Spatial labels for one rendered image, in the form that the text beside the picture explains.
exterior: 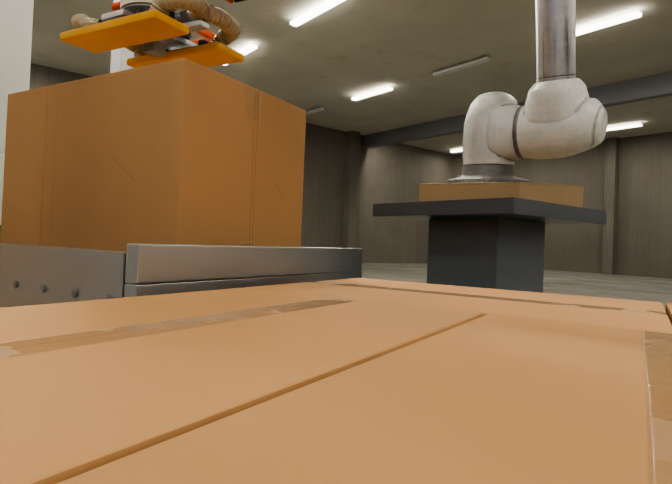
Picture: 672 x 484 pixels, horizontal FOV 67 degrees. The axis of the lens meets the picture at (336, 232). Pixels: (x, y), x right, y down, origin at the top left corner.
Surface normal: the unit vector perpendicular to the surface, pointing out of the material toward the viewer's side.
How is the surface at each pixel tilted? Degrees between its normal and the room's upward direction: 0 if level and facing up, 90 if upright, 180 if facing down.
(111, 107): 90
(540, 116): 99
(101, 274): 90
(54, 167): 90
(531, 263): 90
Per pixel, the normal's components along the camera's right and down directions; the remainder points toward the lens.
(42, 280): -0.51, -0.04
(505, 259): 0.62, 0.01
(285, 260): 0.86, 0.03
